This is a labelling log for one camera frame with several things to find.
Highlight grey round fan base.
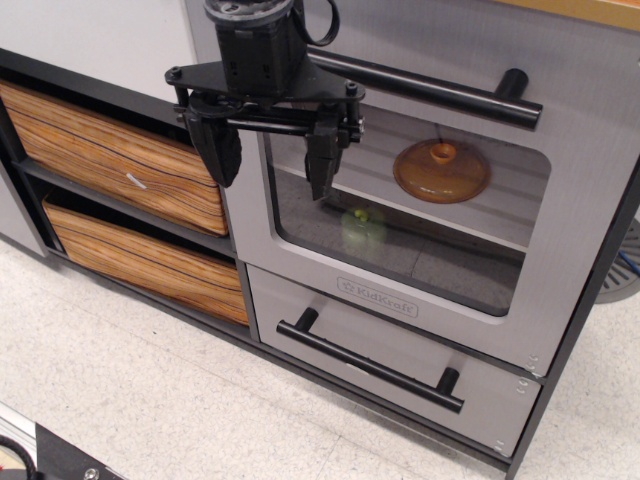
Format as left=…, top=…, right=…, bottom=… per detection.
left=596, top=219, right=639, bottom=304

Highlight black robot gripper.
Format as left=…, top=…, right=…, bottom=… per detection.
left=165, top=22, right=364, bottom=201

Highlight grey toy oven door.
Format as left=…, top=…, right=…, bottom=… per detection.
left=225, top=1, right=639, bottom=376

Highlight upper wood-pattern storage bin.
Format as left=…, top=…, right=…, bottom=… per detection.
left=1, top=82, right=229, bottom=236

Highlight grey lower drawer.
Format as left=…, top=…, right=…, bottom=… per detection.
left=247, top=266, right=541, bottom=457

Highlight white oven shelf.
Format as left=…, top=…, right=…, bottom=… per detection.
left=279, top=164, right=531, bottom=253

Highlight aluminium rail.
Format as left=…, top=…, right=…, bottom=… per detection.
left=0, top=402, right=38, bottom=464

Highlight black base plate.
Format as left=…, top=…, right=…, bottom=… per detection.
left=35, top=424, right=124, bottom=480

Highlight black oven door handle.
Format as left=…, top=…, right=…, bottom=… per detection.
left=309, top=49, right=543, bottom=131

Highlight green toy bell pepper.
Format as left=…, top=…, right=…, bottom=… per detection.
left=341, top=207, right=387, bottom=262

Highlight wooden countertop edge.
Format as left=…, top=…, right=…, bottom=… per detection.
left=505, top=0, right=640, bottom=32

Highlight black drawer handle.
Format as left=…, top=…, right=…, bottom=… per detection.
left=276, top=308, right=464, bottom=414

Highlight lower wood-pattern storage bin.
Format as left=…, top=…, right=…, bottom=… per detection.
left=42, top=189, right=249, bottom=326

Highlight wood-pattern storage bin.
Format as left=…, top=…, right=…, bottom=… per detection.
left=1, top=82, right=229, bottom=236
left=42, top=189, right=249, bottom=326

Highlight orange pot lid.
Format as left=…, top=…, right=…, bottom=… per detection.
left=393, top=139, right=492, bottom=204

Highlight black toy kitchen frame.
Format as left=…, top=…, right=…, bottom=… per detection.
left=0, top=47, right=640, bottom=480

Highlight black looped cable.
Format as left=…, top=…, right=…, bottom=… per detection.
left=292, top=0, right=341, bottom=48

